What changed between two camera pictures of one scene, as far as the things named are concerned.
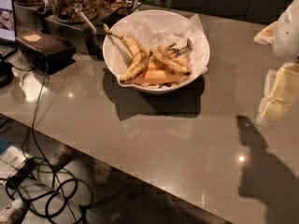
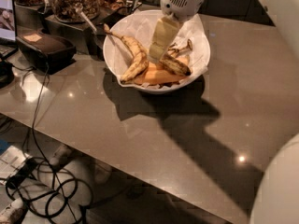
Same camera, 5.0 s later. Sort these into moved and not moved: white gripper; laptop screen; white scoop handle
Moved: white gripper
Not moved: white scoop handle; laptop screen
